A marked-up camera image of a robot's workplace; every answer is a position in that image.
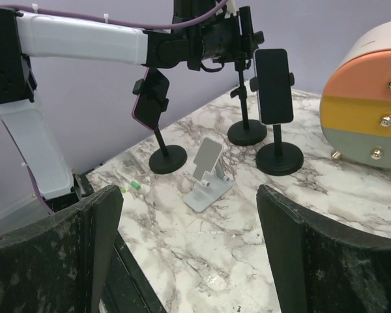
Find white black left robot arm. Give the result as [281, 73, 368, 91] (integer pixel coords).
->
[0, 58, 238, 211]

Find small green white marker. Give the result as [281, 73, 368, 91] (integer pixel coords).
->
[122, 177, 141, 192]

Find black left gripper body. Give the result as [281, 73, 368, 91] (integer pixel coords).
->
[172, 1, 264, 70]

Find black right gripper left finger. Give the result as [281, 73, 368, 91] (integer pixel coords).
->
[0, 185, 123, 312]

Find black front mounting rail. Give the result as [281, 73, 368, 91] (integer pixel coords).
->
[73, 176, 165, 312]

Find silver phone with dark screen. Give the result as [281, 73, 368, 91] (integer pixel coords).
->
[254, 48, 294, 125]

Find silver folding phone stand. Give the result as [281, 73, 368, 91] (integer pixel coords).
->
[184, 137, 233, 213]

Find small black phone stand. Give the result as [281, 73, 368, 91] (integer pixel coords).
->
[131, 67, 188, 175]

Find black round-base phone stand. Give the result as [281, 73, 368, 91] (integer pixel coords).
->
[250, 75, 304, 176]

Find purple phone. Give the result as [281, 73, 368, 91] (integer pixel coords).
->
[132, 67, 169, 130]

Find cream cylindrical drawer organizer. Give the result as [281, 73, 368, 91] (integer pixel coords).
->
[319, 22, 391, 169]

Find black adjustable phone stand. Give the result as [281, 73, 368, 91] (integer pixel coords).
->
[227, 6, 267, 146]

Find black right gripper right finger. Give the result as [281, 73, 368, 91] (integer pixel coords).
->
[256, 185, 391, 312]

